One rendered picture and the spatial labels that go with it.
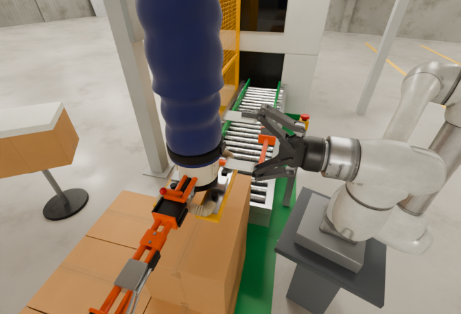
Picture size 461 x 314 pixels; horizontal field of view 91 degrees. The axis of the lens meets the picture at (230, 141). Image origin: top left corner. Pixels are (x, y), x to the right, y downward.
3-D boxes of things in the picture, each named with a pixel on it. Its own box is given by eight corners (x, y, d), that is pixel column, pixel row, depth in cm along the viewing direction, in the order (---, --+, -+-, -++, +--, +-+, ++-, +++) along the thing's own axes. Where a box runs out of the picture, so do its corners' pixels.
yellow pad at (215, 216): (220, 163, 117) (220, 156, 114) (239, 166, 115) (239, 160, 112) (195, 218, 91) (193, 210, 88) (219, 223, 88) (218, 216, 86)
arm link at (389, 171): (366, 158, 39) (344, 204, 47) (472, 174, 36) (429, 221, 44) (356, 125, 48) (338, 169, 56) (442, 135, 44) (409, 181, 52)
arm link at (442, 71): (409, 64, 73) (464, 74, 66) (418, 51, 83) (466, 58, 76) (392, 100, 81) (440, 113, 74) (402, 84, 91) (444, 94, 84)
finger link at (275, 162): (291, 146, 51) (295, 151, 51) (253, 164, 57) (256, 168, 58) (291, 157, 48) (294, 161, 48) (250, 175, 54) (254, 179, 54)
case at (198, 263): (194, 206, 164) (188, 164, 141) (248, 217, 156) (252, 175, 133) (151, 297, 117) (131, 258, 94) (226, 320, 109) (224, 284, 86)
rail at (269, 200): (282, 96, 351) (284, 84, 340) (285, 96, 350) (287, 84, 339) (262, 222, 169) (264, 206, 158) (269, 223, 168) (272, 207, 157)
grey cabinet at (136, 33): (143, 37, 197) (134, -4, 179) (149, 38, 196) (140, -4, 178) (129, 42, 181) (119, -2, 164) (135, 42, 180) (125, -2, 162)
